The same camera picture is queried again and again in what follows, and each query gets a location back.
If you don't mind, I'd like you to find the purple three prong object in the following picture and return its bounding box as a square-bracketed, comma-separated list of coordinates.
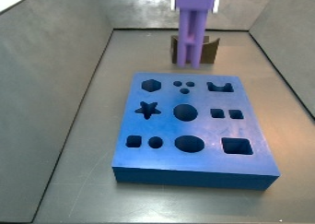
[175, 0, 214, 68]

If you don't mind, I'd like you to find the dark curved fixture stand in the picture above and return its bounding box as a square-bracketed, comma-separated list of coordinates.
[171, 35, 220, 64]

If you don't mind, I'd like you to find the blue foam shape board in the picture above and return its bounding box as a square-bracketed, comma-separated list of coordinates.
[112, 73, 280, 190]

